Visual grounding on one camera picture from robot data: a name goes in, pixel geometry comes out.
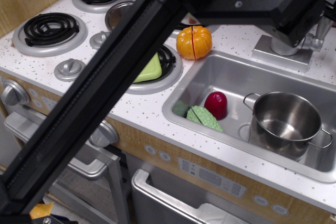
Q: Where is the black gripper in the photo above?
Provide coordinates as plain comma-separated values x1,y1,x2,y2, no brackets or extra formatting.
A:
323,0,335,22

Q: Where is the silver faucet lever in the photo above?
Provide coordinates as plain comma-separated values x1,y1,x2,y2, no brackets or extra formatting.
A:
297,16,333,51

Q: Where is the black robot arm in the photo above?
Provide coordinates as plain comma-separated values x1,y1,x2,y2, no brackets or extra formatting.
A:
1,0,325,223

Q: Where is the silver toy faucet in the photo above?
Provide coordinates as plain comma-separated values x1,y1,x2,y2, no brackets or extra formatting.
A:
252,35,313,73

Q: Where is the silver sink basin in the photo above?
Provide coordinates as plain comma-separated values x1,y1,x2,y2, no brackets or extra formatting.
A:
162,51,335,183

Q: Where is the orange toy pumpkin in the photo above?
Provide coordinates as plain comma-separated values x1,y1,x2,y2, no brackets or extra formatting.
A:
176,26,213,60

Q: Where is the red toy fruit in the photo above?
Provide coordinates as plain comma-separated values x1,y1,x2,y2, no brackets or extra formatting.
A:
204,91,228,120

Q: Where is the green toy bitter gourd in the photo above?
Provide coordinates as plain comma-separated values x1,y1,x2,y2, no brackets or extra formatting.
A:
186,105,223,132

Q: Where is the black coil burner front right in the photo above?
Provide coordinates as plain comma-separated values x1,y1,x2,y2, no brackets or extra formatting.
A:
157,46,176,78

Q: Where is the green toy cutting board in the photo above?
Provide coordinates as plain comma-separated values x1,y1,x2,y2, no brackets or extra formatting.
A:
133,53,162,83

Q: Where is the steel pot lid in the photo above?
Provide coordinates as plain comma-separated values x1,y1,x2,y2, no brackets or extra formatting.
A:
104,1,134,31

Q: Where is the silver countertop knob middle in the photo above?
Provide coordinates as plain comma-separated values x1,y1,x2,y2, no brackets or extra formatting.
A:
89,31,111,50

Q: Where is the silver countertop knob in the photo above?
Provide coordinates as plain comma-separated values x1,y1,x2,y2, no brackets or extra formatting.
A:
89,31,111,50
54,58,86,82

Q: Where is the silver dishwasher door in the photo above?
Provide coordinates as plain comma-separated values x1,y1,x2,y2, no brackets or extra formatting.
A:
132,169,268,223

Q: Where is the silver stove knob front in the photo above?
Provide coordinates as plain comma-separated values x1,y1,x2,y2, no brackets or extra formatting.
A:
88,120,119,148

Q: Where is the silver stove knob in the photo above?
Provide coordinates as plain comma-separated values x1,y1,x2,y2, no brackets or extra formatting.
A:
1,79,30,106
88,120,119,148

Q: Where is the silver countertop knob front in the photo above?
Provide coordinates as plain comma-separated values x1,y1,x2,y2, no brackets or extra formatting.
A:
54,58,86,82

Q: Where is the black coil burner front left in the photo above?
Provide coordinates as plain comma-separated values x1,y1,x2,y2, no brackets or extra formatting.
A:
24,13,80,47

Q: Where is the silver oven door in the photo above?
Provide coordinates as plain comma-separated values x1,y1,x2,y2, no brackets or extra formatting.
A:
4,111,131,224

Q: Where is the silver stove knob far left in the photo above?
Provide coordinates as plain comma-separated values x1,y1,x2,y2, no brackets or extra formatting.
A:
1,79,30,106

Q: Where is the steel pot with handles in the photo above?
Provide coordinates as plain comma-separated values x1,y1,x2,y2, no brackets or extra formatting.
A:
243,92,333,161

